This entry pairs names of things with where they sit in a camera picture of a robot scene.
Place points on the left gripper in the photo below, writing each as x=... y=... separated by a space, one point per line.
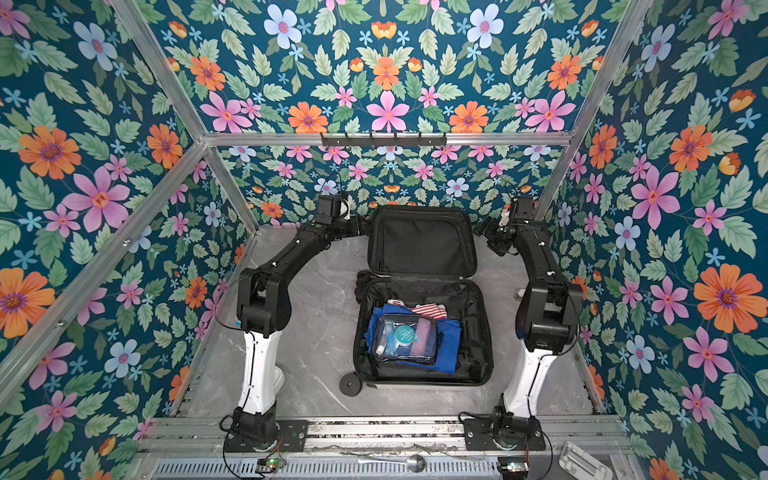
x=354 y=225

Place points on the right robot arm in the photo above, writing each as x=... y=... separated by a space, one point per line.
x=546 y=321

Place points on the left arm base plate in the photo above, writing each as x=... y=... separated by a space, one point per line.
x=274 y=435

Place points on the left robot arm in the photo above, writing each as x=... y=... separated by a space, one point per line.
x=264 y=310

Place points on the aluminium frame rail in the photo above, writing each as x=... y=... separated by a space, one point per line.
x=478 y=139

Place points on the blue cloth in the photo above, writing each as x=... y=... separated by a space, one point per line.
x=449 y=336

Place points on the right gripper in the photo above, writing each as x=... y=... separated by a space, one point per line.
x=488 y=228

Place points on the white plastic tray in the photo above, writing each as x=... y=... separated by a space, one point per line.
x=581 y=465

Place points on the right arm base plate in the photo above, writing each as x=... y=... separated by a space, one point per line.
x=505 y=434

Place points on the metal spoon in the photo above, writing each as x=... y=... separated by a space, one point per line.
x=415 y=463

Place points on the clear toiletry pouch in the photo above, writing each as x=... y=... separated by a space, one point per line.
x=405 y=338

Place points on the black suitcase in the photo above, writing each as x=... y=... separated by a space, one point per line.
x=423 y=255

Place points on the red white striped shirt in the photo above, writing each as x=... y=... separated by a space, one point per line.
x=432 y=310

